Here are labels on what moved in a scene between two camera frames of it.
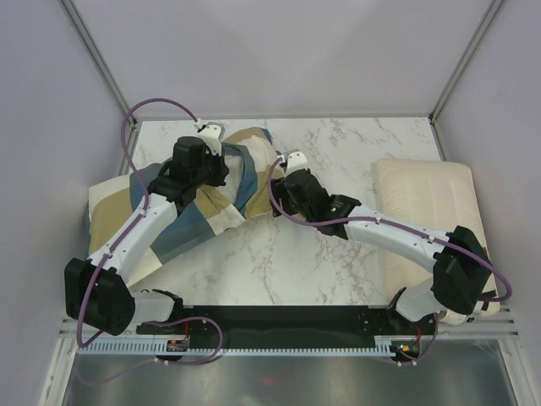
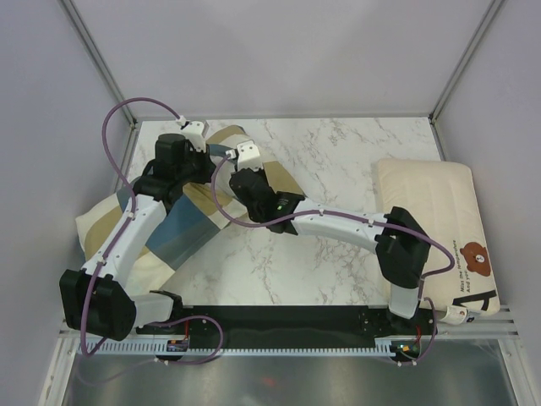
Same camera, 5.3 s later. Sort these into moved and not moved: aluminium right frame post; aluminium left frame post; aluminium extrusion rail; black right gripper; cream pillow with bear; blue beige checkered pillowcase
Moved: blue beige checkered pillowcase; black right gripper
Not moved: aluminium right frame post; cream pillow with bear; aluminium left frame post; aluminium extrusion rail
